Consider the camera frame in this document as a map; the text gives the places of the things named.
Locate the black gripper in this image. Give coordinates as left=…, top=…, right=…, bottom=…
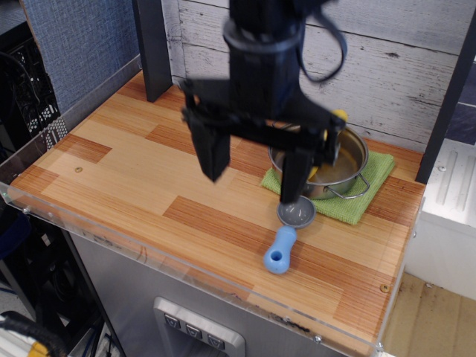
left=181, top=42, right=345, bottom=205

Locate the blue handled grey spoon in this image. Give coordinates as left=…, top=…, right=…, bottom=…
left=263, top=196, right=316, bottom=274

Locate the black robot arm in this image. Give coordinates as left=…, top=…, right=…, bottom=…
left=181, top=1, right=347, bottom=204

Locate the small steel pot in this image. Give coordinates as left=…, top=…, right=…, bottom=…
left=268, top=129, right=370, bottom=199

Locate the yellow plastic banana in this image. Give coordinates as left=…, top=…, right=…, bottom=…
left=308, top=109, right=348, bottom=181

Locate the green cloth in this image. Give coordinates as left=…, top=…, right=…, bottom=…
left=260, top=149, right=396, bottom=226

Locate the stainless cabinet front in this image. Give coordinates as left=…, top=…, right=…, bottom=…
left=71, top=234, right=340, bottom=356

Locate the silver button control panel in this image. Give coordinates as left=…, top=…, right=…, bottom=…
left=153, top=297, right=246, bottom=356

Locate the black sleeved cable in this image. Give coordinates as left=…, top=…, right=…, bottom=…
left=295, top=7, right=349, bottom=83

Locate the dark grey left post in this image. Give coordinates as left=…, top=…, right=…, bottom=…
left=132, top=0, right=173, bottom=103

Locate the dark grey post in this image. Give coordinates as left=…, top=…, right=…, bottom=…
left=132, top=0, right=173, bottom=103
left=415, top=13, right=475, bottom=184

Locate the dark grey right post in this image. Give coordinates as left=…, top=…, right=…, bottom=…
left=415, top=13, right=475, bottom=184

